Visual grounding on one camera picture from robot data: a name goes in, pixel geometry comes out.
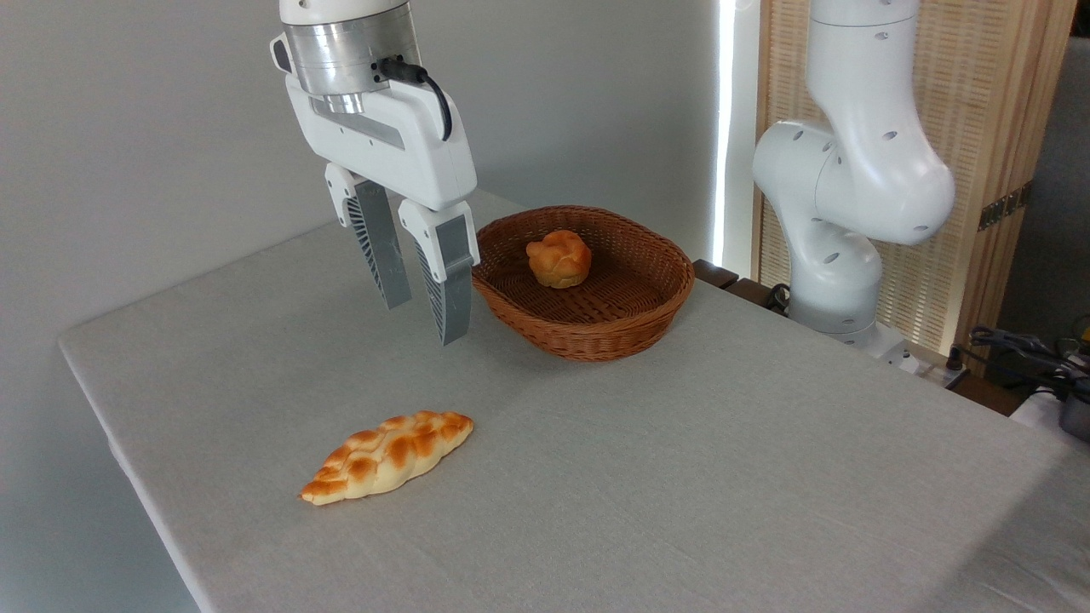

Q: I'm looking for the grey tablecloth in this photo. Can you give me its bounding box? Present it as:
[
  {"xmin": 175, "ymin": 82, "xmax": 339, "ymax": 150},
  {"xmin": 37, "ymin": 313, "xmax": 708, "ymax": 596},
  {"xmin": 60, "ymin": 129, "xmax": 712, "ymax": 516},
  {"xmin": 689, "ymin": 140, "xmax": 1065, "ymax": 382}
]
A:
[{"xmin": 58, "ymin": 189, "xmax": 1090, "ymax": 613}]

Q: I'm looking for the black cable bundle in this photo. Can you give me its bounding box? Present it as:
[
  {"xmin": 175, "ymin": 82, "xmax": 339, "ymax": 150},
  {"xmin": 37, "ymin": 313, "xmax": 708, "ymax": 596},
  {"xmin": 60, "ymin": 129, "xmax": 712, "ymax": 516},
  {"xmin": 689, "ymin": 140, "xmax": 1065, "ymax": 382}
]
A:
[{"xmin": 954, "ymin": 325, "xmax": 1090, "ymax": 403}]

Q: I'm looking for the dark metal screen hinge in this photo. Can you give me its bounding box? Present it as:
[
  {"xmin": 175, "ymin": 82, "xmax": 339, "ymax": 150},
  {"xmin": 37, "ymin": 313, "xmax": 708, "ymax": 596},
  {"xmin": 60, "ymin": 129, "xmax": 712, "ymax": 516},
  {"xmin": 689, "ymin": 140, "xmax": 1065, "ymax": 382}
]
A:
[{"xmin": 978, "ymin": 180, "xmax": 1034, "ymax": 232}]

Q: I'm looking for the dark brown wooden furniture edge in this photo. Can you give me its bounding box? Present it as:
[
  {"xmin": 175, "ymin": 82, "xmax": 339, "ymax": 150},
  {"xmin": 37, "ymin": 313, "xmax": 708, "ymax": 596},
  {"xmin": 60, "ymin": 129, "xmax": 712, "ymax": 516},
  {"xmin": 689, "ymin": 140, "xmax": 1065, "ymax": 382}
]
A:
[{"xmin": 693, "ymin": 259, "xmax": 793, "ymax": 318}]

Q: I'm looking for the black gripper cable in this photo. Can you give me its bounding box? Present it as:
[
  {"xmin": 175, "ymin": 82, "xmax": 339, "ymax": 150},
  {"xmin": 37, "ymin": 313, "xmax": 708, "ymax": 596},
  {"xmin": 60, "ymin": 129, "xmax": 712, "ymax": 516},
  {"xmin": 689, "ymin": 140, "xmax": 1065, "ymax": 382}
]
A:
[{"xmin": 379, "ymin": 56, "xmax": 454, "ymax": 142}]

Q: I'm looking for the long braided bread loaf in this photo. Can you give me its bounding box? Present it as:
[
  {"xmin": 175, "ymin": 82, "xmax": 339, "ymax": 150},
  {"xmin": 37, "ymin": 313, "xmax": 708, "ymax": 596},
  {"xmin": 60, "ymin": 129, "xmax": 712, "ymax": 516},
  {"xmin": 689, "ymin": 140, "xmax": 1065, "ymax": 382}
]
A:
[{"xmin": 299, "ymin": 410, "xmax": 475, "ymax": 507}]

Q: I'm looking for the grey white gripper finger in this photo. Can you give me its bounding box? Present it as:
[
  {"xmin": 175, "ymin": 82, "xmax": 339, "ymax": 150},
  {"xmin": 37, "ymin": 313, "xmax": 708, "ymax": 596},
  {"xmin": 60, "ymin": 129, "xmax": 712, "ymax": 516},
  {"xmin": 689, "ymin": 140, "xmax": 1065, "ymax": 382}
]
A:
[
  {"xmin": 398, "ymin": 200, "xmax": 481, "ymax": 347},
  {"xmin": 324, "ymin": 163, "xmax": 414, "ymax": 311}
]

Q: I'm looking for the brown wicker basket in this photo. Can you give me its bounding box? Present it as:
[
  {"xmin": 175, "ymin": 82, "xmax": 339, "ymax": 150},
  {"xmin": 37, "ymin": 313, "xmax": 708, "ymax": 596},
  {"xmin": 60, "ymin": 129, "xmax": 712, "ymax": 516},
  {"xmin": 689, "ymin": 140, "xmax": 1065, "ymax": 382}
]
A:
[{"xmin": 471, "ymin": 204, "xmax": 696, "ymax": 364}]

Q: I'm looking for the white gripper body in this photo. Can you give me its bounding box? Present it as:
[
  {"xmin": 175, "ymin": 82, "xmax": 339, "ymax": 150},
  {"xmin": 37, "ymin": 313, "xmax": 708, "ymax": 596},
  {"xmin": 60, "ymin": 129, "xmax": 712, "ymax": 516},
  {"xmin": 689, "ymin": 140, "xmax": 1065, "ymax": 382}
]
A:
[{"xmin": 284, "ymin": 75, "xmax": 479, "ymax": 213}]

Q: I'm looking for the wooden slatted folding screen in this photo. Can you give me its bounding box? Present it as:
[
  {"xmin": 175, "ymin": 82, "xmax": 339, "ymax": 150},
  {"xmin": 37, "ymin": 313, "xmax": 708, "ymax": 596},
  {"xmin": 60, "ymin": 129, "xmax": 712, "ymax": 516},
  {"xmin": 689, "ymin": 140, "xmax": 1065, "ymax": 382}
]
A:
[{"xmin": 754, "ymin": 0, "xmax": 1078, "ymax": 375}]

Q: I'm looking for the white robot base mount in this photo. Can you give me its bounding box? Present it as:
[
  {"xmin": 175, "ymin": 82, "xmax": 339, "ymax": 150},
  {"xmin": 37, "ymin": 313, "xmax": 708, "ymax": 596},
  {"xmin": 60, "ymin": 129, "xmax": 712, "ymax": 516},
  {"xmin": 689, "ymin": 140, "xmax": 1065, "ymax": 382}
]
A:
[{"xmin": 839, "ymin": 322, "xmax": 922, "ymax": 375}]

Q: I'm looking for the round golden bread bun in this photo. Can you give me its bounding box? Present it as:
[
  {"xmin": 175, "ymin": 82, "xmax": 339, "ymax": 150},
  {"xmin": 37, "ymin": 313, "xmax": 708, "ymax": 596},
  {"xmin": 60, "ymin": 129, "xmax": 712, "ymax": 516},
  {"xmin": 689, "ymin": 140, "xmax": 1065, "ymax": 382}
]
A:
[{"xmin": 525, "ymin": 230, "xmax": 593, "ymax": 289}]

